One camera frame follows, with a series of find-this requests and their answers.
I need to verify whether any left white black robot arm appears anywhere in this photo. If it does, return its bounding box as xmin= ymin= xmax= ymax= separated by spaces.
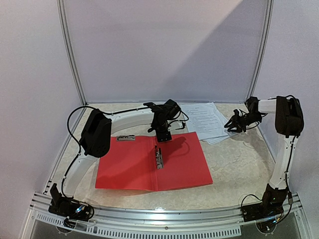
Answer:
xmin=50 ymin=100 xmax=182 ymax=216

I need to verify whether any left aluminium frame post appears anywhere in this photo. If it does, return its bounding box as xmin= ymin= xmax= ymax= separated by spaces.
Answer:
xmin=57 ymin=0 xmax=87 ymax=105

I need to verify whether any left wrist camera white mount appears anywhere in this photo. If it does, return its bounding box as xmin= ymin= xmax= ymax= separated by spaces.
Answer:
xmin=168 ymin=119 xmax=186 ymax=131

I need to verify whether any metal clip top of folder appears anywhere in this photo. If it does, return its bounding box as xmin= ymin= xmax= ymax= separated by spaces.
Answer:
xmin=116 ymin=134 xmax=136 ymax=141

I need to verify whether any right aluminium frame post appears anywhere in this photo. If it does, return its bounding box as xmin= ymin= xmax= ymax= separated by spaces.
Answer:
xmin=245 ymin=0 xmax=274 ymax=100

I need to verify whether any aluminium frame post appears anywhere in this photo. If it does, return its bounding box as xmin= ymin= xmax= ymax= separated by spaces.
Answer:
xmin=57 ymin=0 xmax=87 ymax=105
xmin=245 ymin=0 xmax=274 ymax=100

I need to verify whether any stack of printed papers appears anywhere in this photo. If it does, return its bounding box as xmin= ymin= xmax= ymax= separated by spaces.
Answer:
xmin=181 ymin=103 xmax=235 ymax=145

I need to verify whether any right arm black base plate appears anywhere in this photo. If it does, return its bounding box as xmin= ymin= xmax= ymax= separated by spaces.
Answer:
xmin=241 ymin=203 xmax=284 ymax=222

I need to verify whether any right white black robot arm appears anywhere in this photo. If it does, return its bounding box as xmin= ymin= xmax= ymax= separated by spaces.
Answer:
xmin=224 ymin=95 xmax=304 ymax=217

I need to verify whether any red file folder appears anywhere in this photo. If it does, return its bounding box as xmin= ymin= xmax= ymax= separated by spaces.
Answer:
xmin=95 ymin=132 xmax=213 ymax=192

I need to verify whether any aluminium front rail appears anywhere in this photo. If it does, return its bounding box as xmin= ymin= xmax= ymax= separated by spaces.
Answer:
xmin=22 ymin=193 xmax=312 ymax=239

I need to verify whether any metal clip folder spine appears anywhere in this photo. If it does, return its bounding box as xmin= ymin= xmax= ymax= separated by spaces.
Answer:
xmin=155 ymin=145 xmax=164 ymax=169

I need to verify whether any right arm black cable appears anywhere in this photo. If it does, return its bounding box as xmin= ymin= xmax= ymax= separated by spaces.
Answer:
xmin=239 ymin=94 xmax=302 ymax=217

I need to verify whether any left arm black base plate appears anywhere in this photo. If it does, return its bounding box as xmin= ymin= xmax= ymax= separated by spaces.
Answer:
xmin=48 ymin=197 xmax=95 ymax=222

